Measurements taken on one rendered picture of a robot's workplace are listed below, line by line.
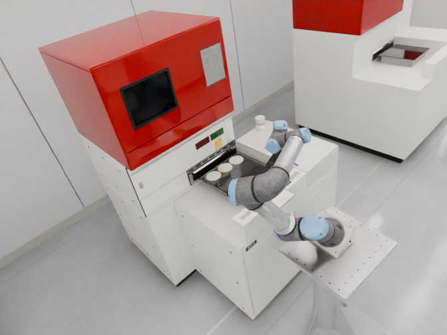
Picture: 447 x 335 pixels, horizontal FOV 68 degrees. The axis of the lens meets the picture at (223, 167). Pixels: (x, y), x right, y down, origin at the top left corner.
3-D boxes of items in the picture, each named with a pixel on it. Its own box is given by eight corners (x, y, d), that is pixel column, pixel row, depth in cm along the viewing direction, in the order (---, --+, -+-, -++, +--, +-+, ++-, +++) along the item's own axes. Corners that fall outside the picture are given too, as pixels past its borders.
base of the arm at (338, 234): (349, 224, 167) (342, 222, 160) (337, 252, 167) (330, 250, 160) (322, 213, 178) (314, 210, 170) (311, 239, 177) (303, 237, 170)
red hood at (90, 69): (78, 132, 233) (36, 48, 198) (171, 88, 272) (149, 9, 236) (132, 172, 185) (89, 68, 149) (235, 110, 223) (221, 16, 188)
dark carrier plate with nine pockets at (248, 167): (200, 177, 225) (200, 177, 225) (236, 153, 242) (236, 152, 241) (236, 199, 203) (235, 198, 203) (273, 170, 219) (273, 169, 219)
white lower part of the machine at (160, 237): (132, 246, 306) (99, 177, 258) (200, 197, 346) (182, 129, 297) (177, 292, 261) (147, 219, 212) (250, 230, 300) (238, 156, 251)
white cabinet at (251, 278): (197, 275, 271) (172, 202, 222) (275, 208, 316) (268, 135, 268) (255, 328, 229) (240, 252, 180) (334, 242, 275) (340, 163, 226)
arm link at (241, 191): (309, 244, 165) (251, 195, 130) (282, 245, 174) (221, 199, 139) (311, 222, 171) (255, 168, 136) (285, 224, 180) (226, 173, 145)
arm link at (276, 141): (281, 138, 159) (287, 126, 167) (261, 143, 166) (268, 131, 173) (288, 151, 162) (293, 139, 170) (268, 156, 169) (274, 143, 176)
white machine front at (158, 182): (145, 217, 214) (124, 167, 190) (235, 155, 252) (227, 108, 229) (148, 219, 212) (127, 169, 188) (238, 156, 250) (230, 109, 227)
